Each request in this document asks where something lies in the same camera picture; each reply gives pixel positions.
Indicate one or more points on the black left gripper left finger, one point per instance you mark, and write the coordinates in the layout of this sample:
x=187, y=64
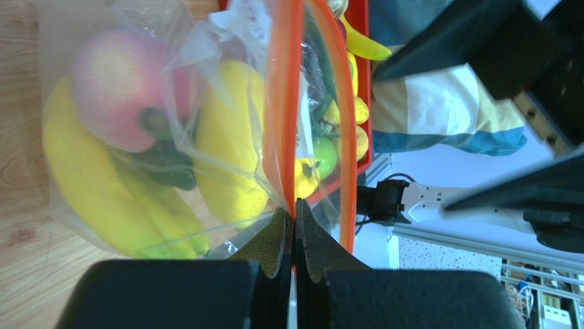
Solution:
x=250, y=289

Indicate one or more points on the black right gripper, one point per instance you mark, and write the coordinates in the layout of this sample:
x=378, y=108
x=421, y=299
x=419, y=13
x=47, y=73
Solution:
x=514, y=53

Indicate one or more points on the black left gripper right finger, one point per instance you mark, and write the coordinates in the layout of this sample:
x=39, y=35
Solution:
x=336, y=290

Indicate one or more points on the yellow mango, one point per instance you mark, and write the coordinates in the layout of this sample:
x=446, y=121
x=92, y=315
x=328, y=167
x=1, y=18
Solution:
x=224, y=133

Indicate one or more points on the dark green avocado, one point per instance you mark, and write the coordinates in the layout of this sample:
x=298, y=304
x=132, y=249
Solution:
x=165, y=164

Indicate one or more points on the yellow banana bunch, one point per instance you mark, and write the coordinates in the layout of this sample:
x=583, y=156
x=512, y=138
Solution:
x=123, y=206

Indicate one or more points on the clear orange zip top bag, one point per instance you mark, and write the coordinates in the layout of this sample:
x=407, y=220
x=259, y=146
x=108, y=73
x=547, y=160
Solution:
x=300, y=104

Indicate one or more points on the pink peach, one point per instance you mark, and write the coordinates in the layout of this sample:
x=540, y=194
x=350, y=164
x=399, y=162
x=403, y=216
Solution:
x=123, y=92

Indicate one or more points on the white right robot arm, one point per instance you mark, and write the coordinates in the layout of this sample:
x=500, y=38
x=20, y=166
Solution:
x=424, y=202

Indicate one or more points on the striped blue yellow pillow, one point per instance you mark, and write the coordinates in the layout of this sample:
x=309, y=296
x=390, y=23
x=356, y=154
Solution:
x=445, y=107

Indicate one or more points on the yellow bell pepper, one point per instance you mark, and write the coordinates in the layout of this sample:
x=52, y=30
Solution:
x=305, y=178

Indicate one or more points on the green lime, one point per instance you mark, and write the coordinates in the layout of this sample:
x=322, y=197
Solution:
x=325, y=156

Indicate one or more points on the small yellow banana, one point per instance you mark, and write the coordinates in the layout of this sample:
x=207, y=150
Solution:
x=362, y=46

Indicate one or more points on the red plastic tray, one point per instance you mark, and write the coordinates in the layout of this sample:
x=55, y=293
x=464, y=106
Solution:
x=351, y=74

